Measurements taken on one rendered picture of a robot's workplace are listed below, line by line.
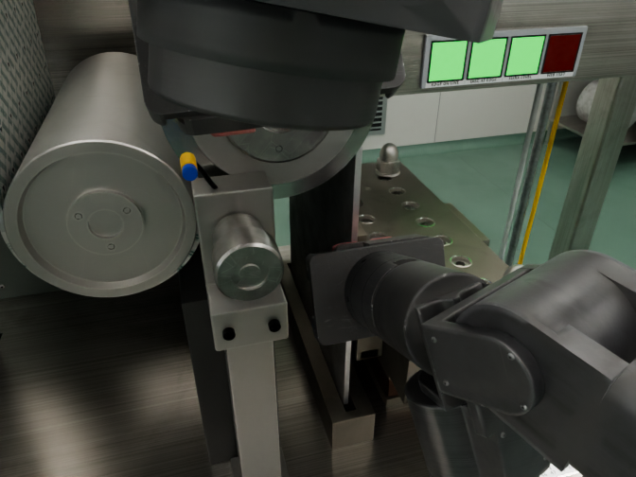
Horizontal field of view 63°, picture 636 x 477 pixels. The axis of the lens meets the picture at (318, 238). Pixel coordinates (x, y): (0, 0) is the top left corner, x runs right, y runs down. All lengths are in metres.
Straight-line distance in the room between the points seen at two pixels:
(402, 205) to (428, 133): 2.92
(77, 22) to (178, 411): 0.44
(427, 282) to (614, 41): 0.70
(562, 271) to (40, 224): 0.31
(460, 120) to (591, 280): 3.45
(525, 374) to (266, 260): 0.15
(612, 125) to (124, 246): 1.03
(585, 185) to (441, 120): 2.41
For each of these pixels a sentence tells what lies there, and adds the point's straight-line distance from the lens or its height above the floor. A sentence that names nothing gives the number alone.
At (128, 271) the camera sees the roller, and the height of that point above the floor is 1.13.
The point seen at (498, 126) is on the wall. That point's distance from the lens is 3.86.
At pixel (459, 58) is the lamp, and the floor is 1.19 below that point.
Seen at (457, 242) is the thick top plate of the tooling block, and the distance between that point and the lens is 0.62.
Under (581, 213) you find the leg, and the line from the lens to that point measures 1.29.
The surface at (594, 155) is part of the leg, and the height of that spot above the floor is 0.93.
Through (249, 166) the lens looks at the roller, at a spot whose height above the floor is 1.21.
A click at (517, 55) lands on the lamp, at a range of 0.82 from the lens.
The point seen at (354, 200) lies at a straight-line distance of 0.40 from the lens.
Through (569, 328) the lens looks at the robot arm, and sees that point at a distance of 0.22.
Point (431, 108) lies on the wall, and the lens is 3.54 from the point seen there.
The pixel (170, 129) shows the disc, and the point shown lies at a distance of 0.35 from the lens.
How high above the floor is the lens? 1.35
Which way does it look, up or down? 32 degrees down
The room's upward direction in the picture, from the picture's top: straight up
